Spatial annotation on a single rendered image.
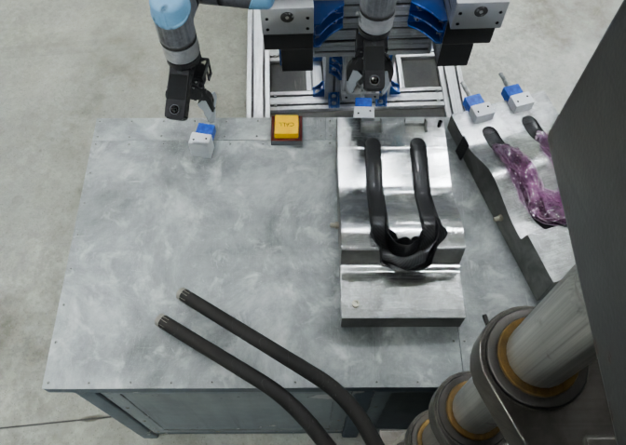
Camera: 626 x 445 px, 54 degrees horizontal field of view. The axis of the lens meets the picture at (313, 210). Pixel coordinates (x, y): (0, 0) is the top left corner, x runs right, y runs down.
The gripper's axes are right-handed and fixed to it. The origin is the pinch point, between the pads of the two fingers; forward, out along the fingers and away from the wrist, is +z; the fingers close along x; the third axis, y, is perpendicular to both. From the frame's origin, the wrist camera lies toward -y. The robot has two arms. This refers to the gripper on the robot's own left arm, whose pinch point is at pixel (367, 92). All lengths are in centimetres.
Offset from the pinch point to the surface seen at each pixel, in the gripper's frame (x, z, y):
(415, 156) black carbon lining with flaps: -11.7, 4.7, -15.2
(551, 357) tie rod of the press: -7, -69, -84
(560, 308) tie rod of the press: -6, -75, -82
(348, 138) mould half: 4.2, 4.0, -10.8
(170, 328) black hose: 42, 10, -57
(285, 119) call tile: 19.9, 9.4, -1.6
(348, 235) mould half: 4.6, -0.2, -39.1
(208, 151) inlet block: 38.7, 10.1, -11.4
